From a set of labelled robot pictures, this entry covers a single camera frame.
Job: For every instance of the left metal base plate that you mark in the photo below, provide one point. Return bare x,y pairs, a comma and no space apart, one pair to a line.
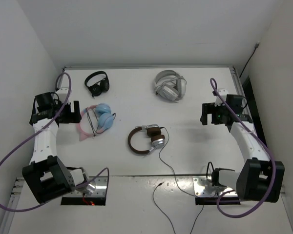
96,189

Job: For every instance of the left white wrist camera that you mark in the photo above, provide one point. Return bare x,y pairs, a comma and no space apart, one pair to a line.
62,93

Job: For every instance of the black headphones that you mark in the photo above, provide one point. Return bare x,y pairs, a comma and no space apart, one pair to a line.
99,87

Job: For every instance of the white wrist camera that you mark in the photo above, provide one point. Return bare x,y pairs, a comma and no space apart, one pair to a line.
62,93
222,94

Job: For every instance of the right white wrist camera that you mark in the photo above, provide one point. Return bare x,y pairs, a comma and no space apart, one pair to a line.
222,94

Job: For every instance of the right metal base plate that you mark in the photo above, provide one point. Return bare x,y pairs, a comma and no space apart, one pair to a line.
203,188

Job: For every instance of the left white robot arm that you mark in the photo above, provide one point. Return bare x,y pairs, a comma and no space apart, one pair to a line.
46,175

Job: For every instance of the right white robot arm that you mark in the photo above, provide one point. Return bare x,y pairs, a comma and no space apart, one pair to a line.
258,171

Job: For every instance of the white grey headphones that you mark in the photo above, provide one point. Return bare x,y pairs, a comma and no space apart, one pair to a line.
170,85

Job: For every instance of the brown silver headphones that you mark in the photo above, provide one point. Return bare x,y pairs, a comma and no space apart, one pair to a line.
145,139

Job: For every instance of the metal base plate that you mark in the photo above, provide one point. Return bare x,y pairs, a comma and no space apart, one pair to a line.
96,189
203,188

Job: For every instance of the blue pink headphones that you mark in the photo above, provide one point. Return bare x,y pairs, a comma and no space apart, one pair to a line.
104,117

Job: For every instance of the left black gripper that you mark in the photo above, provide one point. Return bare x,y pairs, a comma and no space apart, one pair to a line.
72,117

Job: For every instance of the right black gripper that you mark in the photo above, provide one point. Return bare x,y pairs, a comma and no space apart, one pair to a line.
210,108

